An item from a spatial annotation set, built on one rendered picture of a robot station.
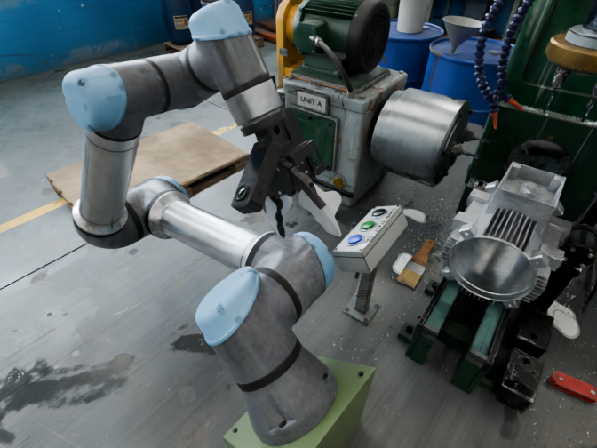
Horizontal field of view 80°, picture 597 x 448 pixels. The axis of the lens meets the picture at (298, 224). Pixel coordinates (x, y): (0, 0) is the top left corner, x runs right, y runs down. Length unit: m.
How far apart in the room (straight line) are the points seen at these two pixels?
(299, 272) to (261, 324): 0.11
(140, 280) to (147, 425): 0.38
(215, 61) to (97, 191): 0.30
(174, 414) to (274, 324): 0.35
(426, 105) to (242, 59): 0.63
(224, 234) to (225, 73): 0.31
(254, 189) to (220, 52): 0.18
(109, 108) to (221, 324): 0.31
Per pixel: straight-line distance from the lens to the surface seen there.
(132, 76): 0.53
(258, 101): 0.51
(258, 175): 0.49
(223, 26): 0.52
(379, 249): 0.70
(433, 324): 0.79
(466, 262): 0.88
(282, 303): 0.55
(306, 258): 0.61
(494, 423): 0.87
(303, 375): 0.57
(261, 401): 0.57
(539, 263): 0.76
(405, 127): 1.02
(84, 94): 0.51
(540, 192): 0.87
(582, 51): 0.96
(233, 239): 0.69
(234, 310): 0.51
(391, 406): 0.82
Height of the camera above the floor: 1.54
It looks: 42 degrees down
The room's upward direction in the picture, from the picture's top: straight up
